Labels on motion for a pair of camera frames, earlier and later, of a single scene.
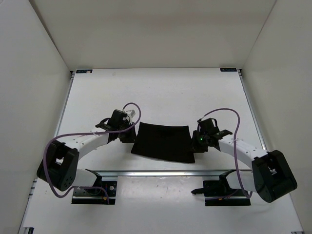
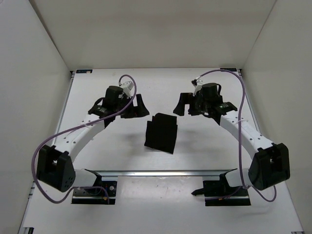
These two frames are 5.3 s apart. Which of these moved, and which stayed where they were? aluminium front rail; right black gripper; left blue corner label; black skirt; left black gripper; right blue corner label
Moved: right black gripper; left black gripper; black skirt
Stayed: aluminium front rail; left blue corner label; right blue corner label
